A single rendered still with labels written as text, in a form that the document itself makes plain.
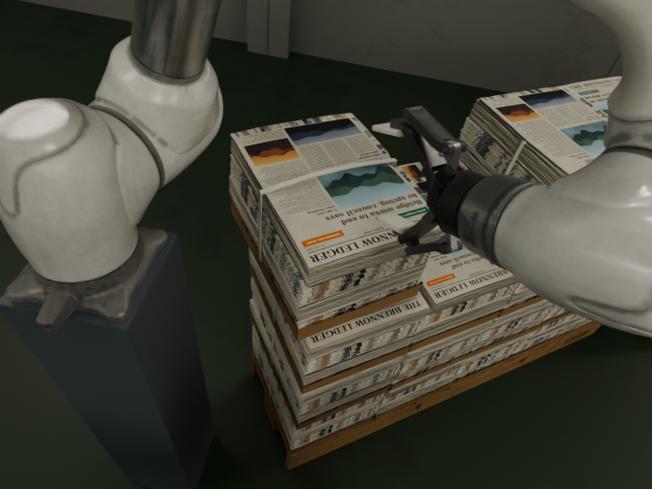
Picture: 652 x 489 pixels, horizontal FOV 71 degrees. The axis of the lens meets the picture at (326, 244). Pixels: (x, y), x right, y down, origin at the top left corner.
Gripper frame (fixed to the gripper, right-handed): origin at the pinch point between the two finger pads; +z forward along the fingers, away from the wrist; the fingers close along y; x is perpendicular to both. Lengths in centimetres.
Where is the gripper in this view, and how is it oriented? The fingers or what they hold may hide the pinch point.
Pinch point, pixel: (386, 174)
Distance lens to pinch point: 67.8
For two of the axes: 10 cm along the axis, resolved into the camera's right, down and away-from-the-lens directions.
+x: 9.0, -2.4, 3.6
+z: -4.2, -3.4, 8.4
